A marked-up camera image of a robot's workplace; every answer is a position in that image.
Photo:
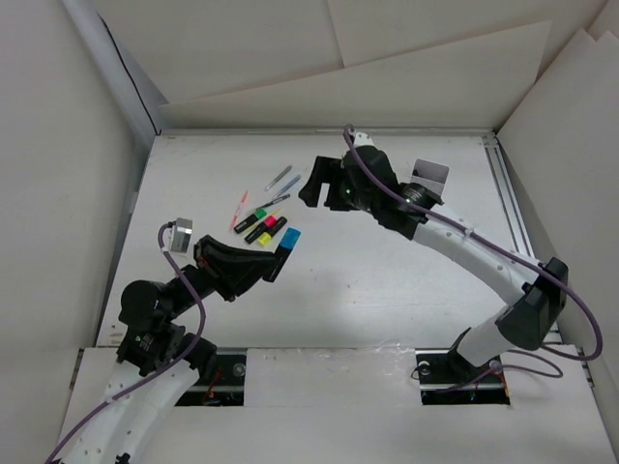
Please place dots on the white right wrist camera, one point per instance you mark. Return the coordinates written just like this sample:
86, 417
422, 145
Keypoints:
362, 139

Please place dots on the pink clear pen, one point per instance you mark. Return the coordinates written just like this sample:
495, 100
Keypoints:
239, 210

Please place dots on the pink cap highlighter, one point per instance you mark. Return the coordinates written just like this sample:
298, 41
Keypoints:
261, 228

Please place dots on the aluminium rail right side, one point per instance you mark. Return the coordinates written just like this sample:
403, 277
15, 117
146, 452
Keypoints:
496, 158

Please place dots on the green cap highlighter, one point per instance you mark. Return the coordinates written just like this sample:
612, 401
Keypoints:
250, 220

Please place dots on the blue cap highlighter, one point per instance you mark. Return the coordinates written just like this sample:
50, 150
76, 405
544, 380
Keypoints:
283, 251

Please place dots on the grey green pen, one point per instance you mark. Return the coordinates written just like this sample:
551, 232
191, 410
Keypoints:
278, 178

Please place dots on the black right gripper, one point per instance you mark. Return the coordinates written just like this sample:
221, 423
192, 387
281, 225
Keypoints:
330, 170

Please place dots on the black gel pen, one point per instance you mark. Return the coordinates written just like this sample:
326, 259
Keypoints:
276, 201

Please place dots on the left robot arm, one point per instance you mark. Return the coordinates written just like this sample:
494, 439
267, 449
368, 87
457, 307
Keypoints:
162, 353

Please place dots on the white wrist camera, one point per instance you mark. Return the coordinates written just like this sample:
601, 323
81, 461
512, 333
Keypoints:
180, 235
362, 139

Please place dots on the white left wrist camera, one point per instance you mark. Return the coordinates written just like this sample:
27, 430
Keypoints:
180, 235

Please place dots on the light blue pen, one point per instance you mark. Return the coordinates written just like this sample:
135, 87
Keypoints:
289, 185

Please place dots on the white compartment organizer box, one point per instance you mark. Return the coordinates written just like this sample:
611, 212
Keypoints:
431, 175

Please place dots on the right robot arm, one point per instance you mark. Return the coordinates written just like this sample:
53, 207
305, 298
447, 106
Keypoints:
531, 303

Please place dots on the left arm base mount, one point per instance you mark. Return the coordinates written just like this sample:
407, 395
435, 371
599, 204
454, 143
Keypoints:
224, 385

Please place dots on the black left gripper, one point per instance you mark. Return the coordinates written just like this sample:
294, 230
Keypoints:
230, 269

